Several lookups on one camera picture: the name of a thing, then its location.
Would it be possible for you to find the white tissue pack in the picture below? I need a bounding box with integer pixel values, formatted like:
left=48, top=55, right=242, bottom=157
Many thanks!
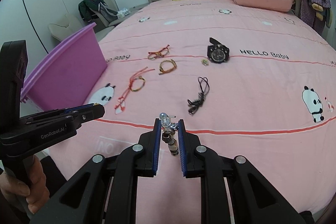
left=117, top=8, right=131, bottom=19

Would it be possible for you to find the purple blanket with plush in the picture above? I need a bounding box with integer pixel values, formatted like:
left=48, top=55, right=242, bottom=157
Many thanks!
left=293, top=0, right=333, bottom=35

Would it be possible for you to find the beaded charm bracelet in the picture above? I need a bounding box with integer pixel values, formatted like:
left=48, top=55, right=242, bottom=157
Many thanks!
left=159, top=112, right=180, bottom=158

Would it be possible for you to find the black wrist watch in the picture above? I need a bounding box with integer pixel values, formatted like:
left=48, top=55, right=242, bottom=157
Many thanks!
left=207, top=38, right=230, bottom=64

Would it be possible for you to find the beige far chair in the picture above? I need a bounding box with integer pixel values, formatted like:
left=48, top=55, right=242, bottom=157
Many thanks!
left=93, top=0, right=120, bottom=27

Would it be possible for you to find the yellow braided bracelet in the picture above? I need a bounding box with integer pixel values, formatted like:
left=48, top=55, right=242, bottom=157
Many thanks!
left=158, top=58, right=178, bottom=76

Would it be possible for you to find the pink bed sheet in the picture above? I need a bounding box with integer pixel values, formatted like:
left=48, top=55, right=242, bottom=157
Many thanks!
left=50, top=0, right=335, bottom=213

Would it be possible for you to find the yellow flower hair clip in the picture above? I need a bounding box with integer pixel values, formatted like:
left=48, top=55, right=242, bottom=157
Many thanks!
left=201, top=59, right=209, bottom=66

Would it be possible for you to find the black cord strap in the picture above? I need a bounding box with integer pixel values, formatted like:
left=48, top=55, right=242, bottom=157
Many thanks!
left=187, top=76, right=211, bottom=116

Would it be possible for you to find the red string colourful bracelet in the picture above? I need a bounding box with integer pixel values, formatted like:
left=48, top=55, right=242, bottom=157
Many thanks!
left=114, top=66, right=156, bottom=115

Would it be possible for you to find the person's left hand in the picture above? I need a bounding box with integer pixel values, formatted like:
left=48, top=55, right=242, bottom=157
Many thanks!
left=1, top=156, right=50, bottom=214

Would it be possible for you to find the purple plastic basin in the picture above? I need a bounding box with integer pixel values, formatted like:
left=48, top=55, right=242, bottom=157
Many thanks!
left=21, top=23, right=107, bottom=111

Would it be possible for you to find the beige near chair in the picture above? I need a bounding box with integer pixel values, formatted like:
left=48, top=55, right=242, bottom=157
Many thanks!
left=48, top=13, right=83, bottom=42

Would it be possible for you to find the dark green jacket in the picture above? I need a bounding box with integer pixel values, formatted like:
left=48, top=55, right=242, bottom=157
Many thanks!
left=78, top=0, right=119, bottom=23

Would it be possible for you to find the red cord charm bracelet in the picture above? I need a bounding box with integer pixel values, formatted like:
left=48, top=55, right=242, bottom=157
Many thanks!
left=147, top=44, right=171, bottom=60

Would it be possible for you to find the beige chair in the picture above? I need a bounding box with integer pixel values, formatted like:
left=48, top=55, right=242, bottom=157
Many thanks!
left=93, top=0, right=120, bottom=27
left=48, top=13, right=83, bottom=42

